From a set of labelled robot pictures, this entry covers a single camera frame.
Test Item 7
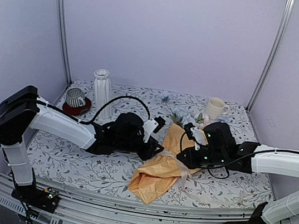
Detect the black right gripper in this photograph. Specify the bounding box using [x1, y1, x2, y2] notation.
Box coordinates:
[174, 142, 228, 175]

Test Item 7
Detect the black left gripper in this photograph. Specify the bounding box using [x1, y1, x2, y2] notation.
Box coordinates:
[114, 132, 166, 164]

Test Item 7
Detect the white printed ribbon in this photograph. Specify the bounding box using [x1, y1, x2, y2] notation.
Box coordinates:
[154, 149, 217, 203]

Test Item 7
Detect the white ribbed ceramic vase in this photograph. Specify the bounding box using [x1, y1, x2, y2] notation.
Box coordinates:
[94, 69, 112, 111]

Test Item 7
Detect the orange paper flower bouquet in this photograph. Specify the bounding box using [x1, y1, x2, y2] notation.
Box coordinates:
[126, 87, 232, 215]

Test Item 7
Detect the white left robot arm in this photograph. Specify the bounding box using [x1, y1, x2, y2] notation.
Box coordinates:
[0, 86, 165, 204]

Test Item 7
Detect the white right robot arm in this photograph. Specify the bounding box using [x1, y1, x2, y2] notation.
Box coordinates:
[177, 122, 299, 224]

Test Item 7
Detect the cream ceramic mug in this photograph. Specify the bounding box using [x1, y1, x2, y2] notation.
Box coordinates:
[204, 98, 229, 120]

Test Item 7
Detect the dark red saucer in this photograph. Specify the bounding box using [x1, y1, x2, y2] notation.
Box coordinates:
[62, 98, 92, 116]

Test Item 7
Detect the striped black white cup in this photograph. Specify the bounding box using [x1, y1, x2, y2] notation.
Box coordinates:
[65, 87, 86, 108]

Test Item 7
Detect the floral patterned tablecloth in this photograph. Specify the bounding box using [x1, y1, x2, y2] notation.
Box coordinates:
[27, 84, 273, 210]

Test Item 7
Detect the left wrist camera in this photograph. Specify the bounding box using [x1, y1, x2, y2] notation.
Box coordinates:
[143, 116, 166, 143]

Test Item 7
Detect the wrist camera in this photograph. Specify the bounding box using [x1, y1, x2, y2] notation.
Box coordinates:
[184, 123, 207, 150]
[143, 116, 166, 143]

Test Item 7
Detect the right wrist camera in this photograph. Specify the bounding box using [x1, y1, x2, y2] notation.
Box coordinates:
[184, 123, 207, 150]

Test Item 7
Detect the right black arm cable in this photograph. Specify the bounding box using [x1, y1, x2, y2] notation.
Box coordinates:
[175, 130, 261, 184]

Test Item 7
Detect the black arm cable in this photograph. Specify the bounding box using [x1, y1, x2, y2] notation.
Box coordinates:
[0, 76, 154, 176]
[175, 130, 261, 184]

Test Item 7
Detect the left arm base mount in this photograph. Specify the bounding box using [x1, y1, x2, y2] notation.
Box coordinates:
[11, 181, 60, 213]

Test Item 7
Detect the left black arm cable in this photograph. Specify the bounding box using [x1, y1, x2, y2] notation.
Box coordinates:
[0, 76, 154, 176]

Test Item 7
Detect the right aluminium frame post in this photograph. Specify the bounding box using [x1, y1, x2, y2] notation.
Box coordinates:
[246, 0, 295, 114]

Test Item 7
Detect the aluminium frame post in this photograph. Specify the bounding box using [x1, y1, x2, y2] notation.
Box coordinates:
[246, 0, 295, 114]
[56, 0, 72, 85]

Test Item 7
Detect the left aluminium frame post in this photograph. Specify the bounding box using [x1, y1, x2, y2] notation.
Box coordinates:
[56, 0, 72, 85]

